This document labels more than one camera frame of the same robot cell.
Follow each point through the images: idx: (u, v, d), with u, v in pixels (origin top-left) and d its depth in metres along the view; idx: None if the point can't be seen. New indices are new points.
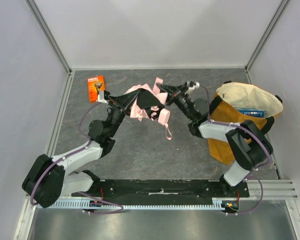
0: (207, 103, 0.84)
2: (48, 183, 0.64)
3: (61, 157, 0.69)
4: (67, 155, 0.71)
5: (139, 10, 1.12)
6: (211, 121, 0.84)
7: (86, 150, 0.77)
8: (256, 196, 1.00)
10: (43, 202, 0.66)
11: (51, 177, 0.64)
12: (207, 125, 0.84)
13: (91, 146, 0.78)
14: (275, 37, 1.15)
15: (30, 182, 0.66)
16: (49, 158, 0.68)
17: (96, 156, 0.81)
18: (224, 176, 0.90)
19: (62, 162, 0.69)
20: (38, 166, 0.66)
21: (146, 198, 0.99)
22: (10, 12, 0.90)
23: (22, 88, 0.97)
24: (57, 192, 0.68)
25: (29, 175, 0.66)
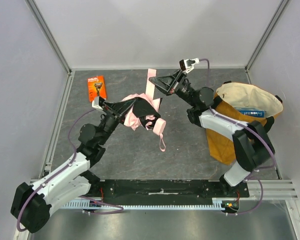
0: (211, 92, 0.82)
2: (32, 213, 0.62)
3: (41, 184, 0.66)
4: (48, 180, 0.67)
5: (139, 10, 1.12)
6: (215, 114, 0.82)
7: (70, 167, 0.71)
8: (256, 196, 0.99)
10: (32, 228, 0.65)
11: (33, 208, 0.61)
12: (209, 117, 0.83)
13: (75, 163, 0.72)
14: (275, 37, 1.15)
15: (16, 210, 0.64)
16: (29, 186, 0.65)
17: (85, 168, 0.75)
18: (224, 177, 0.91)
19: (42, 189, 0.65)
20: (19, 197, 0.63)
21: (146, 198, 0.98)
22: (10, 12, 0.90)
23: (22, 88, 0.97)
24: (45, 217, 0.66)
25: (14, 205, 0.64)
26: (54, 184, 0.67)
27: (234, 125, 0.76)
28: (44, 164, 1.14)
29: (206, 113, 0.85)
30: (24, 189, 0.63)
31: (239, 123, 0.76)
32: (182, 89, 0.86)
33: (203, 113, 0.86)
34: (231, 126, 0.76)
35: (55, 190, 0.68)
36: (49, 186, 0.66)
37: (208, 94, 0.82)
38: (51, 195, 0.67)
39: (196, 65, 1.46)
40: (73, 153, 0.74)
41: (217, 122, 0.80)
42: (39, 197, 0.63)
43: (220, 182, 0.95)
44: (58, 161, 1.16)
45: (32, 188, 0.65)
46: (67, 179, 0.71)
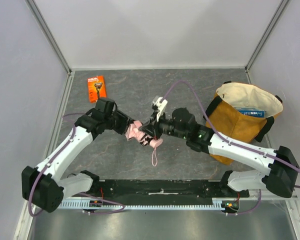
0: (186, 112, 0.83)
2: (44, 194, 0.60)
3: (46, 164, 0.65)
4: (52, 159, 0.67)
5: (138, 10, 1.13)
6: (230, 141, 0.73)
7: (72, 143, 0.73)
8: (257, 196, 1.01)
10: (47, 208, 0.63)
11: (43, 189, 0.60)
12: (222, 147, 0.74)
13: (75, 138, 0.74)
14: (275, 37, 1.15)
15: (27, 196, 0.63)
16: (34, 169, 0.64)
17: (88, 140, 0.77)
18: (229, 185, 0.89)
19: (49, 168, 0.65)
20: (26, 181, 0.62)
21: (146, 198, 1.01)
22: (10, 12, 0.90)
23: (22, 88, 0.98)
24: (58, 195, 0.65)
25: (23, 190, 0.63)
26: (60, 161, 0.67)
27: (261, 156, 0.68)
28: None
29: (215, 141, 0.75)
30: (28, 173, 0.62)
31: (266, 153, 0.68)
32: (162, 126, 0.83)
33: (211, 142, 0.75)
34: (258, 158, 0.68)
35: (62, 167, 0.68)
36: (54, 165, 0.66)
37: (183, 113, 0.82)
38: (59, 173, 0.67)
39: (196, 66, 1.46)
40: (71, 130, 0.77)
41: (237, 154, 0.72)
42: (47, 177, 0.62)
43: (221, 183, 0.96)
44: None
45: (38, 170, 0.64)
46: (72, 155, 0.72)
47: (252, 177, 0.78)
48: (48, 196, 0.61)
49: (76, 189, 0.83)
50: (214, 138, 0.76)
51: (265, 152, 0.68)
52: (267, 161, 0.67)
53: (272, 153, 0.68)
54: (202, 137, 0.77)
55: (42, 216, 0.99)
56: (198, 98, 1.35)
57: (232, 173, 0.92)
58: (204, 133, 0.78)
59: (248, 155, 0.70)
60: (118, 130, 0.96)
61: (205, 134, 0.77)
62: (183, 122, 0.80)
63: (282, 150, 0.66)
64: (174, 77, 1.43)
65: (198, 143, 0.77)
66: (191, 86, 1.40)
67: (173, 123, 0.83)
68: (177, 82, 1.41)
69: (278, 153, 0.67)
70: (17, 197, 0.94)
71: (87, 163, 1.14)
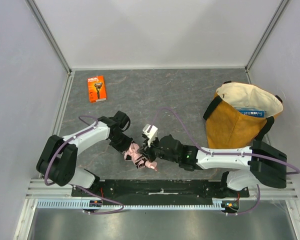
0: (168, 137, 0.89)
2: (61, 162, 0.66)
3: (72, 136, 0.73)
4: (78, 134, 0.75)
5: (139, 10, 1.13)
6: (211, 153, 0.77)
7: (95, 129, 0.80)
8: (257, 196, 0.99)
10: (59, 180, 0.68)
11: (65, 154, 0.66)
12: (207, 159, 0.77)
13: (98, 126, 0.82)
14: (275, 37, 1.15)
15: (44, 162, 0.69)
16: (60, 138, 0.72)
17: (105, 135, 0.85)
18: (228, 186, 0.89)
19: (73, 141, 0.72)
20: (50, 146, 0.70)
21: (146, 198, 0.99)
22: (10, 12, 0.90)
23: (22, 88, 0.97)
24: (71, 170, 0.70)
25: (42, 157, 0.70)
26: (84, 138, 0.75)
27: (240, 157, 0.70)
28: None
29: (200, 157, 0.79)
30: (55, 140, 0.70)
31: (244, 152, 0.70)
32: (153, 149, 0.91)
33: (198, 159, 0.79)
34: (238, 160, 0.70)
35: (83, 145, 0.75)
36: (78, 139, 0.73)
37: (168, 140, 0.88)
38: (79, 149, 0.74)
39: (196, 65, 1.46)
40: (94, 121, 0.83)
41: (220, 162, 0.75)
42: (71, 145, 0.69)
43: (224, 185, 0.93)
44: None
45: (63, 139, 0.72)
46: (92, 139, 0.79)
47: (246, 175, 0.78)
48: (65, 167, 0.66)
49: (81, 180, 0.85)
50: (199, 154, 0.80)
51: (241, 152, 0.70)
52: (246, 160, 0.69)
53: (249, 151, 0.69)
54: (190, 157, 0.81)
55: (43, 216, 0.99)
56: (198, 98, 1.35)
57: (229, 173, 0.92)
58: (190, 152, 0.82)
59: (228, 159, 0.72)
60: (120, 149, 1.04)
61: (191, 154, 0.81)
62: (170, 149, 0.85)
63: (255, 144, 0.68)
64: (174, 77, 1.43)
65: (189, 163, 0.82)
66: (191, 86, 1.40)
67: (161, 151, 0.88)
68: (177, 82, 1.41)
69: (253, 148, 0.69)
70: (17, 197, 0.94)
71: (87, 163, 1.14)
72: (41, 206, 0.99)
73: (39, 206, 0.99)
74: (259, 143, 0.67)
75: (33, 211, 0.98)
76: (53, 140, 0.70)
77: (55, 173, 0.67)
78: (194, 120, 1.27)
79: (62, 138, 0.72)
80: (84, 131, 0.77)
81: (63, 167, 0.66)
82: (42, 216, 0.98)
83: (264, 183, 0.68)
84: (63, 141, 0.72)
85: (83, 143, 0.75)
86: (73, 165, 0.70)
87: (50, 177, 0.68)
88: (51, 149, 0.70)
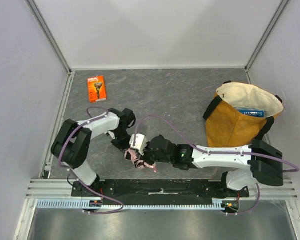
0: (158, 138, 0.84)
2: (76, 145, 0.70)
3: (86, 122, 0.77)
4: (91, 121, 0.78)
5: (138, 10, 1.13)
6: (208, 151, 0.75)
7: (106, 118, 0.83)
8: (257, 196, 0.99)
10: (73, 163, 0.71)
11: (81, 137, 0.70)
12: (203, 158, 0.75)
13: (109, 116, 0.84)
14: (275, 37, 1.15)
15: (58, 145, 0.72)
16: (75, 122, 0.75)
17: (114, 125, 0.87)
18: (228, 186, 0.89)
19: (87, 125, 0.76)
20: (66, 129, 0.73)
21: (146, 198, 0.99)
22: (10, 12, 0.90)
23: (22, 87, 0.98)
24: (84, 154, 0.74)
25: (56, 139, 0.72)
26: (97, 124, 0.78)
27: (240, 156, 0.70)
28: (44, 164, 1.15)
29: (196, 156, 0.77)
30: (69, 124, 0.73)
31: (243, 151, 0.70)
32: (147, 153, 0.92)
33: (194, 157, 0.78)
34: (238, 159, 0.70)
35: (96, 131, 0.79)
36: (91, 125, 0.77)
37: (157, 141, 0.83)
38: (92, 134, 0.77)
39: (196, 65, 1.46)
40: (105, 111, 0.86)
41: (219, 161, 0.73)
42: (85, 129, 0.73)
43: (224, 186, 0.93)
44: None
45: (78, 124, 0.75)
46: (103, 127, 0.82)
47: (244, 175, 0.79)
48: (80, 149, 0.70)
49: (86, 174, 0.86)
50: (195, 153, 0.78)
51: (241, 151, 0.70)
52: (245, 159, 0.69)
53: (248, 150, 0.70)
54: (185, 156, 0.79)
55: (42, 216, 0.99)
56: (198, 98, 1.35)
57: (229, 173, 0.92)
58: (185, 151, 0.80)
59: (227, 158, 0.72)
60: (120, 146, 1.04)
61: (186, 152, 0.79)
62: (160, 149, 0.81)
63: (255, 143, 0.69)
64: (174, 77, 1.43)
65: (184, 163, 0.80)
66: (191, 86, 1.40)
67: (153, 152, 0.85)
68: (177, 82, 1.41)
69: (253, 147, 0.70)
70: (17, 197, 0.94)
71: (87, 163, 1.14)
72: (41, 206, 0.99)
73: (39, 206, 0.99)
74: (258, 142, 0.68)
75: (33, 211, 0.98)
76: (68, 124, 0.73)
77: (69, 154, 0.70)
78: (194, 120, 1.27)
79: (77, 122, 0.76)
80: (97, 118, 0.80)
81: (78, 150, 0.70)
82: (42, 216, 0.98)
83: (262, 181, 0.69)
84: (78, 125, 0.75)
85: (96, 130, 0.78)
86: (86, 149, 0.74)
87: (63, 160, 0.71)
88: (65, 132, 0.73)
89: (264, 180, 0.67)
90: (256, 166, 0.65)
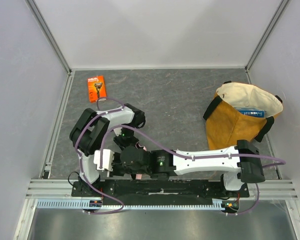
0: (130, 149, 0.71)
2: (94, 132, 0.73)
3: (104, 112, 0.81)
4: (109, 112, 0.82)
5: (139, 10, 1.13)
6: (192, 157, 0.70)
7: (122, 111, 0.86)
8: (256, 196, 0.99)
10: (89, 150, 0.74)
11: (99, 125, 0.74)
12: (187, 165, 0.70)
13: (125, 110, 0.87)
14: (275, 37, 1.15)
15: (77, 130, 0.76)
16: (94, 111, 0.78)
17: (128, 120, 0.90)
18: (226, 188, 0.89)
19: (105, 116, 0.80)
20: (85, 117, 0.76)
21: (146, 198, 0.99)
22: (9, 12, 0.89)
23: (22, 87, 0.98)
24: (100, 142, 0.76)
25: (76, 125, 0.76)
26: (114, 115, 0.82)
27: (227, 158, 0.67)
28: (44, 164, 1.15)
29: (179, 163, 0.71)
30: (90, 113, 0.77)
31: (230, 153, 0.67)
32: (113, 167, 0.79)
33: (175, 165, 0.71)
34: (225, 162, 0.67)
35: (111, 122, 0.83)
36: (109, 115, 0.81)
37: (130, 152, 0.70)
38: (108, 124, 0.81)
39: (197, 66, 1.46)
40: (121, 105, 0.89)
41: (205, 166, 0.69)
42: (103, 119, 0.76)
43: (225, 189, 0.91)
44: (58, 161, 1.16)
45: (97, 113, 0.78)
46: (118, 120, 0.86)
47: (232, 176, 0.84)
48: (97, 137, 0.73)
49: (93, 168, 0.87)
50: (175, 160, 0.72)
51: (228, 153, 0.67)
52: (235, 161, 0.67)
53: (235, 151, 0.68)
54: (163, 165, 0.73)
55: (42, 216, 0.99)
56: (198, 98, 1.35)
57: (224, 174, 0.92)
58: (163, 159, 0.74)
59: (215, 163, 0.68)
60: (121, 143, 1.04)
61: (165, 161, 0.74)
62: (136, 162, 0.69)
63: (240, 144, 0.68)
64: (174, 77, 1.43)
65: (162, 172, 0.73)
66: (191, 86, 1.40)
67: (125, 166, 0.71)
68: (177, 82, 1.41)
69: (239, 149, 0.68)
70: (17, 197, 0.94)
71: None
72: (41, 206, 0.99)
73: (39, 206, 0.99)
74: (243, 142, 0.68)
75: (33, 211, 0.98)
76: (88, 112, 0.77)
77: (87, 140, 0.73)
78: (194, 120, 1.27)
79: (96, 112, 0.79)
80: (115, 110, 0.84)
81: (95, 137, 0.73)
82: (42, 216, 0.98)
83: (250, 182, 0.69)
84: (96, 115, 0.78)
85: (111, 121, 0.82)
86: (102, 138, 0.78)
87: (80, 145, 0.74)
88: (85, 120, 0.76)
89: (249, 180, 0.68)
90: (247, 169, 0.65)
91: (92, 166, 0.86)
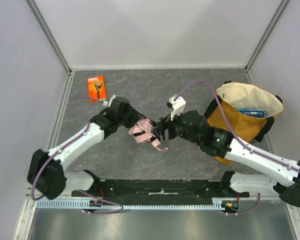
0: (192, 113, 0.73)
2: (46, 181, 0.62)
3: (57, 151, 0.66)
4: (64, 146, 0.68)
5: (139, 10, 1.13)
6: (251, 150, 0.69)
7: (85, 136, 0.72)
8: (256, 196, 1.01)
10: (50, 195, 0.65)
11: (51, 171, 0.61)
12: (242, 154, 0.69)
13: (89, 133, 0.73)
14: (275, 37, 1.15)
15: (31, 177, 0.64)
16: (45, 152, 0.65)
17: (100, 138, 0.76)
18: (231, 186, 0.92)
19: (59, 155, 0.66)
20: (35, 162, 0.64)
21: (146, 198, 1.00)
22: (9, 11, 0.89)
23: (22, 87, 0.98)
24: (61, 183, 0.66)
25: (29, 171, 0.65)
26: (70, 151, 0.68)
27: (285, 169, 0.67)
28: None
29: (235, 148, 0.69)
30: (40, 155, 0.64)
31: (291, 166, 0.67)
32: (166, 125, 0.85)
33: (231, 148, 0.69)
34: (282, 171, 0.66)
35: (71, 156, 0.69)
36: (64, 152, 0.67)
37: (192, 115, 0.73)
38: (67, 162, 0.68)
39: (197, 65, 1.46)
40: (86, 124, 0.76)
41: (259, 163, 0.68)
42: (57, 162, 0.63)
43: (223, 183, 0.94)
44: None
45: (48, 154, 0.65)
46: (83, 148, 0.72)
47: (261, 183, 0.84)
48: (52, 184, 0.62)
49: (77, 185, 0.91)
50: (233, 144, 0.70)
51: (289, 165, 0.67)
52: (291, 175, 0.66)
53: (296, 167, 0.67)
54: (220, 141, 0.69)
55: (42, 216, 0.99)
56: (198, 98, 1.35)
57: (235, 173, 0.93)
58: (222, 137, 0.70)
59: (270, 165, 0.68)
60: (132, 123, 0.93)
61: (223, 139, 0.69)
62: (194, 125, 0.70)
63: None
64: (174, 77, 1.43)
65: (214, 147, 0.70)
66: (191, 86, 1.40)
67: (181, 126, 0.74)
68: (177, 82, 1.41)
69: None
70: (17, 197, 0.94)
71: (87, 163, 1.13)
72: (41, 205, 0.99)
73: (39, 206, 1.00)
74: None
75: (33, 211, 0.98)
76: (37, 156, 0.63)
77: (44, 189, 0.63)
78: None
79: (47, 152, 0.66)
80: (71, 142, 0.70)
81: (49, 185, 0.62)
82: (42, 216, 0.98)
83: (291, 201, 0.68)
84: (49, 156, 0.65)
85: (71, 156, 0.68)
86: (62, 180, 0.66)
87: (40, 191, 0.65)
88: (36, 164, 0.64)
89: (290, 200, 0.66)
90: None
91: (75, 185, 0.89)
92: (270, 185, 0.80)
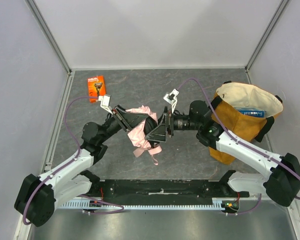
0: (204, 105, 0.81)
2: (37, 207, 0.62)
3: (49, 175, 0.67)
4: (55, 172, 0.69)
5: (139, 10, 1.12)
6: (237, 140, 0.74)
7: (76, 161, 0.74)
8: (257, 196, 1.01)
10: (37, 221, 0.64)
11: (42, 196, 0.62)
12: (229, 144, 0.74)
13: (80, 158, 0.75)
14: (275, 37, 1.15)
15: (21, 203, 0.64)
16: (36, 178, 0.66)
17: (89, 164, 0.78)
18: (228, 183, 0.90)
19: (50, 180, 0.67)
20: (26, 188, 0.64)
21: (146, 198, 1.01)
22: (9, 12, 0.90)
23: (22, 87, 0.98)
24: (50, 209, 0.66)
25: (19, 197, 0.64)
26: (61, 176, 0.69)
27: (266, 160, 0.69)
28: (44, 164, 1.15)
29: (223, 138, 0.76)
30: (32, 180, 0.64)
31: (271, 157, 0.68)
32: (168, 120, 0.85)
33: (220, 138, 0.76)
34: (262, 161, 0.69)
35: (61, 182, 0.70)
36: (56, 177, 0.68)
37: (200, 104, 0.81)
38: (58, 187, 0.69)
39: (197, 65, 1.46)
40: (76, 150, 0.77)
41: (241, 152, 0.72)
42: (48, 187, 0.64)
43: (222, 180, 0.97)
44: (58, 161, 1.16)
45: (40, 179, 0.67)
46: (73, 173, 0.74)
47: (254, 179, 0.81)
48: (42, 209, 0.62)
49: (71, 197, 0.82)
50: (223, 135, 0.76)
51: (270, 156, 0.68)
52: (270, 165, 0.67)
53: (277, 158, 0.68)
54: (212, 132, 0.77)
55: None
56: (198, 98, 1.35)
57: (235, 173, 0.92)
58: (215, 128, 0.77)
59: (252, 155, 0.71)
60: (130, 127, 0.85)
61: (215, 130, 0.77)
62: (198, 114, 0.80)
63: (288, 157, 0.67)
64: (174, 77, 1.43)
65: (207, 137, 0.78)
66: (191, 85, 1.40)
67: (189, 113, 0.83)
68: (177, 82, 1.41)
69: (283, 158, 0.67)
70: None
71: None
72: None
73: None
74: (292, 157, 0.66)
75: None
76: (28, 182, 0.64)
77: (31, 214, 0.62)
78: None
79: (39, 178, 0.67)
80: (61, 167, 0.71)
81: (40, 210, 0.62)
82: None
83: (275, 196, 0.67)
84: (40, 181, 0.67)
85: (62, 181, 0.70)
86: (51, 206, 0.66)
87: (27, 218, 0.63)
88: (26, 191, 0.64)
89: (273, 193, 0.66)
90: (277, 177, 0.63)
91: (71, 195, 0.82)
92: (260, 183, 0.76)
